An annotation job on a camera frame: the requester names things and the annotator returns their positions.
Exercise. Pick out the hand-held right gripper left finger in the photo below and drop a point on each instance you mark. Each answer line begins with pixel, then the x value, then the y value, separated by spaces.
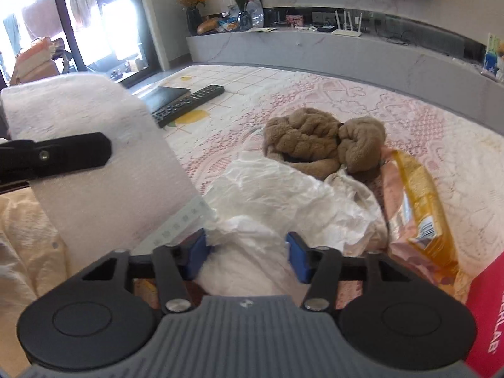
pixel 197 252

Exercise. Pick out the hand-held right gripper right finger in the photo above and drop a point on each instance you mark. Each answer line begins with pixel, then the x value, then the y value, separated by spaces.
pixel 297 256

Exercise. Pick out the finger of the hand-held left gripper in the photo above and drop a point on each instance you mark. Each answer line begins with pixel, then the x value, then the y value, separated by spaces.
pixel 59 153

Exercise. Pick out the white towel roll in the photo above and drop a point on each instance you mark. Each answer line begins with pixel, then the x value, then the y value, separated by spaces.
pixel 98 110

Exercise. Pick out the white plastic bag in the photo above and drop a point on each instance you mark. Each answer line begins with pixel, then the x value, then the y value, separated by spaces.
pixel 267 201

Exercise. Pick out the yellow snack packet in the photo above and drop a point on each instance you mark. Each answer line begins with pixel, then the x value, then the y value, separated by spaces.
pixel 417 193

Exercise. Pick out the cream cloth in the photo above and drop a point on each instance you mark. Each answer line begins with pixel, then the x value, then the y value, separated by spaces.
pixel 23 252

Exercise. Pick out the brown plush toy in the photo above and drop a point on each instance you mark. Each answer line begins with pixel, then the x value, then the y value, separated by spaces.
pixel 303 134

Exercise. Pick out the black remote control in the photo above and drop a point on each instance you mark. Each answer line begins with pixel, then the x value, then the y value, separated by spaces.
pixel 189 104

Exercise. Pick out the balcony glass door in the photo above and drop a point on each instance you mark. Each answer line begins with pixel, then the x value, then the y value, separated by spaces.
pixel 118 19

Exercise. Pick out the dark vase with yellow flowers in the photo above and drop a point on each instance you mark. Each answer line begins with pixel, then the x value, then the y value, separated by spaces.
pixel 193 19

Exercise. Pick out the brown bread loaf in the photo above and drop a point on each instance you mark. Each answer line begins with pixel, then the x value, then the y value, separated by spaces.
pixel 206 26

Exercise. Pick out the red box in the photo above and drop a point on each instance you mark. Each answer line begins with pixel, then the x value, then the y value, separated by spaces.
pixel 488 311

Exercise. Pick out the grey television cabinet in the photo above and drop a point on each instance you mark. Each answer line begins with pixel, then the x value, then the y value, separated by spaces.
pixel 315 51

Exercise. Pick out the green plant in glass vase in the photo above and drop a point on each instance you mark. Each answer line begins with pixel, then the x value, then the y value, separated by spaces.
pixel 244 21

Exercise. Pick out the black set-top box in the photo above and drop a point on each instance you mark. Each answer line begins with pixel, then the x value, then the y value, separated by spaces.
pixel 325 28

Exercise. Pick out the white router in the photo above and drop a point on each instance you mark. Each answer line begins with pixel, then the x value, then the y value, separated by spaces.
pixel 346 32

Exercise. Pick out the pink card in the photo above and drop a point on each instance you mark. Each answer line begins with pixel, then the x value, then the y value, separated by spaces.
pixel 294 20

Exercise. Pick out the clear plastic bag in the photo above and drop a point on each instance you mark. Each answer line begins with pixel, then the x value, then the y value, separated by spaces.
pixel 256 12

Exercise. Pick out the blue white carton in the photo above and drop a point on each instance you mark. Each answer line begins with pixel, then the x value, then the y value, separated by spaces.
pixel 492 61

